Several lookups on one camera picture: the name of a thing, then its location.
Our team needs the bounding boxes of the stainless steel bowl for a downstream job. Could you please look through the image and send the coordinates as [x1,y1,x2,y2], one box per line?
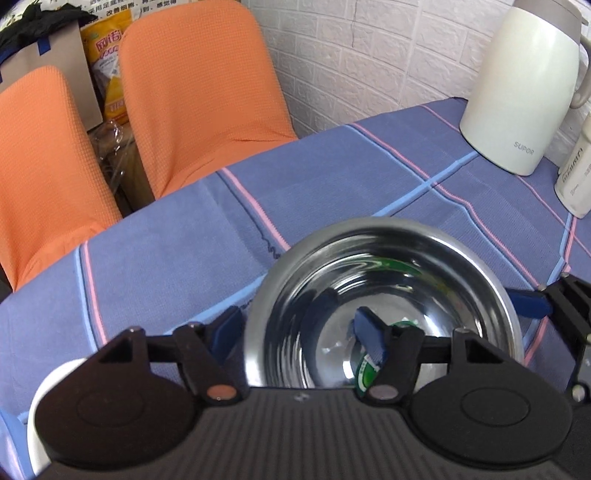
[243,217,524,389]

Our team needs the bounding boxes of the white ribbed bowl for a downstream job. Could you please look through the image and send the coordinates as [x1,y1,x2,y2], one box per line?
[26,358,86,476]

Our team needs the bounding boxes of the blue plastic bowl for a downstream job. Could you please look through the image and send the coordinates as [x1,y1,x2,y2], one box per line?
[0,410,35,479]

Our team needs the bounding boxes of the blue plaid tablecloth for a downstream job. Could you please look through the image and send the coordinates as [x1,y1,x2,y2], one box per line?
[0,96,591,480]

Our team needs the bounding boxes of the cream travel cup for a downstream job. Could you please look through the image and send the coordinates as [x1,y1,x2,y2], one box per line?
[554,118,591,219]

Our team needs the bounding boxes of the left orange chair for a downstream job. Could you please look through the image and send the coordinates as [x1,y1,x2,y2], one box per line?
[1,66,122,290]

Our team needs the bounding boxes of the orange chair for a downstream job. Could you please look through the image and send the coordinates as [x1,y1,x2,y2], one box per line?
[118,1,297,198]
[1,66,122,290]

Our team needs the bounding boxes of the white thermos jug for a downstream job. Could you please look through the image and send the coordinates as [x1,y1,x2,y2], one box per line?
[460,1,590,176]

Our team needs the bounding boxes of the right orange chair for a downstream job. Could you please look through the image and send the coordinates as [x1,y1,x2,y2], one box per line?
[118,1,297,198]

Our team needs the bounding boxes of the yellow snack bag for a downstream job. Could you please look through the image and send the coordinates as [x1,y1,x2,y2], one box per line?
[80,9,132,124]

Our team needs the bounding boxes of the brown paper bag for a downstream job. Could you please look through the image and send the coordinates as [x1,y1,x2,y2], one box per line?
[1,22,103,131]

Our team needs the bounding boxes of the black cloth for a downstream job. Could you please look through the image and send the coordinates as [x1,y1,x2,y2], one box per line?
[0,3,98,52]

